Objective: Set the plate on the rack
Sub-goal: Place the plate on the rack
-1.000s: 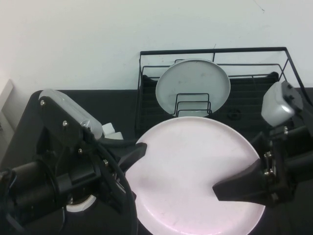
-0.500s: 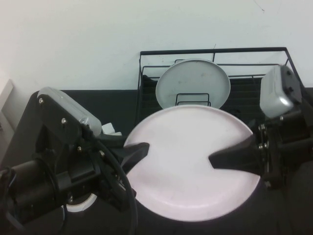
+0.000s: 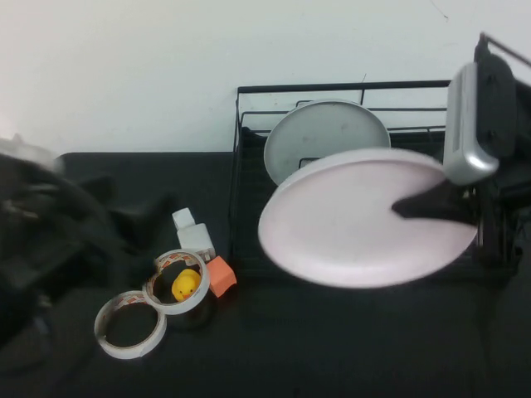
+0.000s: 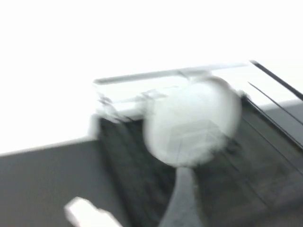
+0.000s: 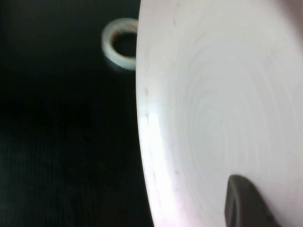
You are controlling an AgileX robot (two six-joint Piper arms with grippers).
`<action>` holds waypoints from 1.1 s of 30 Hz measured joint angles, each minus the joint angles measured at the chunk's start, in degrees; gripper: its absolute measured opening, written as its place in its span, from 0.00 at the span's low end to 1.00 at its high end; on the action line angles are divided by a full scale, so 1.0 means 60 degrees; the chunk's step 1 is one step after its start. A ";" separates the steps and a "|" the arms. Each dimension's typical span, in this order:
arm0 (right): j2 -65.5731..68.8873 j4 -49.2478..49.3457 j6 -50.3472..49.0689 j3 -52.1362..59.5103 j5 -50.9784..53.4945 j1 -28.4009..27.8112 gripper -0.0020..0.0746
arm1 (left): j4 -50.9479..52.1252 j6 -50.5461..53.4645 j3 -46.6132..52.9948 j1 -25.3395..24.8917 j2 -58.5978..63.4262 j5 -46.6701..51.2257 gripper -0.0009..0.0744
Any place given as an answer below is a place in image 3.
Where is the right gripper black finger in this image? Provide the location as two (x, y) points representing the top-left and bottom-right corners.
(391, 181), (478, 228)

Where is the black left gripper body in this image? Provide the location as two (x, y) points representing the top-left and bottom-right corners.
(61, 176), (140, 274)

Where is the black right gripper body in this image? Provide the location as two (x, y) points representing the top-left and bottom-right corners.
(455, 157), (531, 266)

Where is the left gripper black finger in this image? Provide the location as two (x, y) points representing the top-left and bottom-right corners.
(124, 192), (178, 254)

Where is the pink round plate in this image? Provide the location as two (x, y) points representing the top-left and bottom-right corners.
(256, 148), (480, 290)

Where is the grey round plate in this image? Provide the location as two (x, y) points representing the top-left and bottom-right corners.
(263, 99), (392, 187)

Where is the white power adapter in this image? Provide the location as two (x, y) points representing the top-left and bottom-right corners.
(177, 223), (217, 260)

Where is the yellow rubber duck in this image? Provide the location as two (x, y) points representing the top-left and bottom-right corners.
(171, 268), (200, 302)

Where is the orange foam cube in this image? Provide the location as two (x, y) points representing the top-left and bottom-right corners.
(206, 255), (238, 299)

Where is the white double-sided tape roll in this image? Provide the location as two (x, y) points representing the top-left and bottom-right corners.
(93, 290), (168, 360)
(141, 248), (211, 316)

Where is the black tape roll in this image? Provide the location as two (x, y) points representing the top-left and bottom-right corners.
(168, 296), (217, 332)

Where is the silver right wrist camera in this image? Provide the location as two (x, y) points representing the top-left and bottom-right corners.
(442, 61), (501, 187)

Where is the black wire dish rack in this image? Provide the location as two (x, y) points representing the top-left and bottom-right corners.
(230, 79), (524, 279)

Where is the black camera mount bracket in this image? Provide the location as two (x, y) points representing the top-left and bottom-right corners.
(474, 32), (519, 158)

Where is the thin right arm cable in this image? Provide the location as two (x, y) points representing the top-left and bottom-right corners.
(480, 32), (531, 68)

